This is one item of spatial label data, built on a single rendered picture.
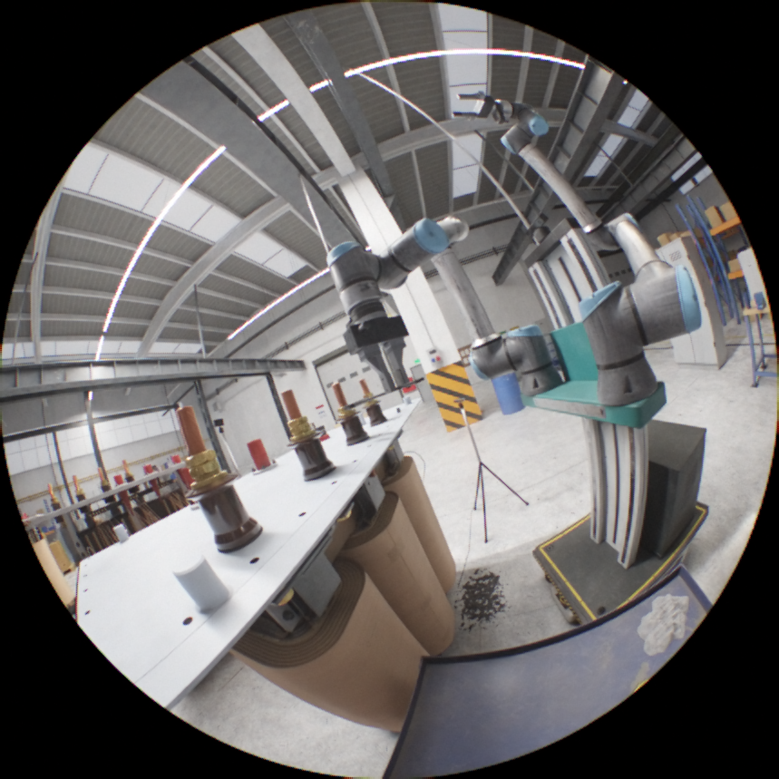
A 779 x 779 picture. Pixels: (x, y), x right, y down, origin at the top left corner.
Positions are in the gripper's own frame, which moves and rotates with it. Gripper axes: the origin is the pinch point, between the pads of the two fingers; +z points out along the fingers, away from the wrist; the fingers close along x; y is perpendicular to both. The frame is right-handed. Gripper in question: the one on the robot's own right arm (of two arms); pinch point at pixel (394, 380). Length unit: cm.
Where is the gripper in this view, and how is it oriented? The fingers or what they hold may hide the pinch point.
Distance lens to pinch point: 50.5
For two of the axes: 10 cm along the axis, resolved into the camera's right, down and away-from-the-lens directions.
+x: 8.1, -3.2, 4.9
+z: 3.7, 9.3, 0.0
